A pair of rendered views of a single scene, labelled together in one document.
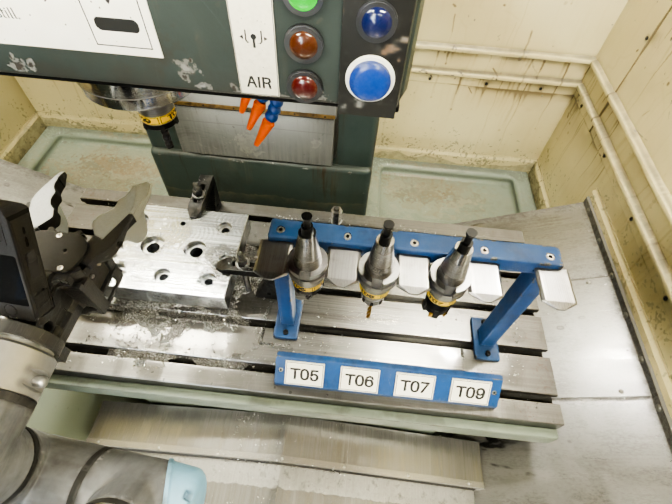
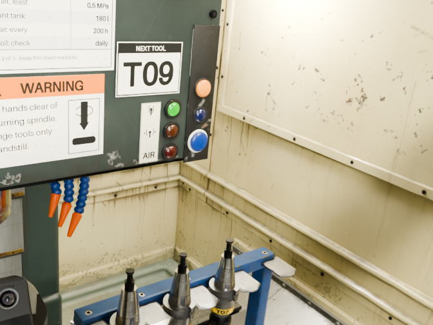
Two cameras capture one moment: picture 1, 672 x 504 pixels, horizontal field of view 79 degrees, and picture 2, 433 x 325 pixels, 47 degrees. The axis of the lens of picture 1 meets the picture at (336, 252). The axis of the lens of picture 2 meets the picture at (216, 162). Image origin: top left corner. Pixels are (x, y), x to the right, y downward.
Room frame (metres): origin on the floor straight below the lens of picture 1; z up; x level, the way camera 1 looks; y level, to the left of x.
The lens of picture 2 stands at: (-0.27, 0.44, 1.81)
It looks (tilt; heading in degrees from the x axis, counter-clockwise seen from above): 20 degrees down; 318
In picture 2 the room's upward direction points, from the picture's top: 6 degrees clockwise
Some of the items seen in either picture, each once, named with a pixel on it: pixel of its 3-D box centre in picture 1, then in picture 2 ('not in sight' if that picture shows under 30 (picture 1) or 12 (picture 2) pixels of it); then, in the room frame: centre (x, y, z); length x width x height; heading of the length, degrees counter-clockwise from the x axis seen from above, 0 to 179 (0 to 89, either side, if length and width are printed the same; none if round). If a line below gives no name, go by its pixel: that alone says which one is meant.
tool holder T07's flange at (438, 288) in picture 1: (448, 278); (223, 289); (0.35, -0.18, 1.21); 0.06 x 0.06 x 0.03
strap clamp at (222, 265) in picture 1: (247, 273); not in sight; (0.48, 0.19, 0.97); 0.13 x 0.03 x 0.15; 88
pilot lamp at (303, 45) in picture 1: (303, 45); (171, 131); (0.28, 0.03, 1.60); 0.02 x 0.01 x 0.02; 88
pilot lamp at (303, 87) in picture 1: (304, 87); (170, 152); (0.28, 0.03, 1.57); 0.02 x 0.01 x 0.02; 88
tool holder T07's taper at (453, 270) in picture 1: (457, 261); (225, 270); (0.35, -0.18, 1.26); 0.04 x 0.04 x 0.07
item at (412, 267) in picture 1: (413, 275); (202, 298); (0.35, -0.12, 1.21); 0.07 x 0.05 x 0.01; 178
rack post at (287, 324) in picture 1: (284, 284); not in sight; (0.41, 0.10, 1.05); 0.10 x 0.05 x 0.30; 178
